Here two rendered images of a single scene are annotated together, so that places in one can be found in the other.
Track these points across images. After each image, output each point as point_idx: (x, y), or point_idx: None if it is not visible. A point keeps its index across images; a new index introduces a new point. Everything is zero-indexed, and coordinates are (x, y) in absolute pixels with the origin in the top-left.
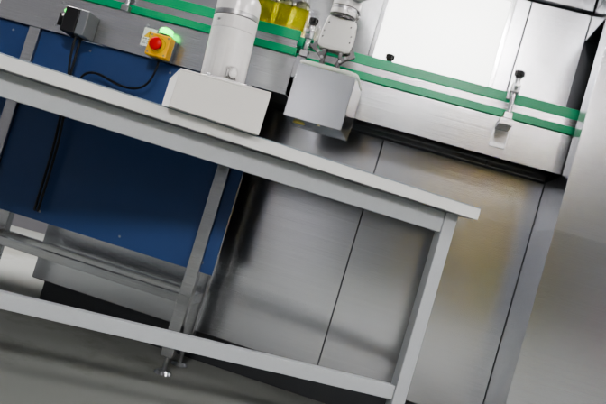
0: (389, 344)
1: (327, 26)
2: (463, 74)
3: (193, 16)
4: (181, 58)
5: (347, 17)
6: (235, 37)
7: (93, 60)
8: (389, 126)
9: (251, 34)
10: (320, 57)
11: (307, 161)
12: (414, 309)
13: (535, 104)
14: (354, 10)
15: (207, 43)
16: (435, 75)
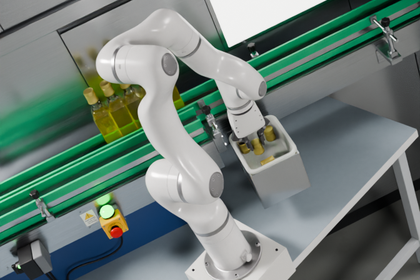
0: None
1: (237, 124)
2: (307, 1)
3: (106, 177)
4: (127, 208)
5: (249, 109)
6: (230, 239)
7: (59, 258)
8: (300, 107)
9: (234, 223)
10: (245, 142)
11: (320, 238)
12: (404, 200)
13: (394, 9)
14: (250, 100)
15: (208, 251)
16: (308, 49)
